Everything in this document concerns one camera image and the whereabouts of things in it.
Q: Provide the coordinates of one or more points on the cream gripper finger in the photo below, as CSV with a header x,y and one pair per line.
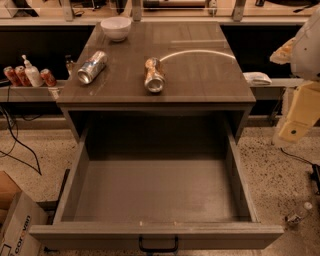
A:
x,y
303,113
284,53

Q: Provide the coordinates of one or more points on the orange soda can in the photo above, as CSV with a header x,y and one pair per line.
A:
x,y
154,77

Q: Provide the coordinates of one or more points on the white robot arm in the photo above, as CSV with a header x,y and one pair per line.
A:
x,y
302,52

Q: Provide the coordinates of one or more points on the open grey top drawer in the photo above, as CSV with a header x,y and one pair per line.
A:
x,y
158,177

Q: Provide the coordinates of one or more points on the silver soda can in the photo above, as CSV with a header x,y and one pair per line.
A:
x,y
92,67

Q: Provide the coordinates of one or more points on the red can right of bottle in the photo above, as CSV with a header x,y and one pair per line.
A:
x,y
48,77

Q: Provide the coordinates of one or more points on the red can far left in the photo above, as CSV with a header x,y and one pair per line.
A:
x,y
9,72

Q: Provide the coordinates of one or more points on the grey side shelf right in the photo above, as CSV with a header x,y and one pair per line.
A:
x,y
275,89

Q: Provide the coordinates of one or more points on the grey side shelf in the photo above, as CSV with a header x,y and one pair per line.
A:
x,y
275,89
31,94

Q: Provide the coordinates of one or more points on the white folded cloth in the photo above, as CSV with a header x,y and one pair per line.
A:
x,y
257,78

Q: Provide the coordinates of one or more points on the grey wooden cabinet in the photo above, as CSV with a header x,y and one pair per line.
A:
x,y
167,66

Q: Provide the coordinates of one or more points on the clear plastic bottle on floor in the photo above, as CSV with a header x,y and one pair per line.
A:
x,y
299,213

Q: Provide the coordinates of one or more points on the white ceramic bowl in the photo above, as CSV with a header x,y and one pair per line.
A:
x,y
116,28

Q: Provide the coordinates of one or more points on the small dark glass bottle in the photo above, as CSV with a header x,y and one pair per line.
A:
x,y
69,64

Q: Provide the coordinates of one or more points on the grey side shelf left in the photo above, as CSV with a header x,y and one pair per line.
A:
x,y
31,94

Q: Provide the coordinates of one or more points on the white pump bottle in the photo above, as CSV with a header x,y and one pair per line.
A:
x,y
32,73

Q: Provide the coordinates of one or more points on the cardboard box with print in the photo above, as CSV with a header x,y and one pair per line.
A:
x,y
18,214

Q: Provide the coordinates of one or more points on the black drawer handle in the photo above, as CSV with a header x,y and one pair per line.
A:
x,y
144,249

